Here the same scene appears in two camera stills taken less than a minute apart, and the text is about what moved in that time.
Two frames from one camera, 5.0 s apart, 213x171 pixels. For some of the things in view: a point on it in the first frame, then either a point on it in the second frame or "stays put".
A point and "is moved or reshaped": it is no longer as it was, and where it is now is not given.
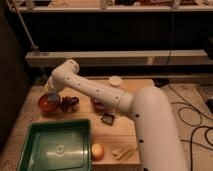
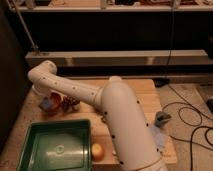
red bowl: (49, 102) is moved or reshaped
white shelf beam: (121, 57) stays put
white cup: (115, 80) stays put
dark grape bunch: (69, 104) stays put
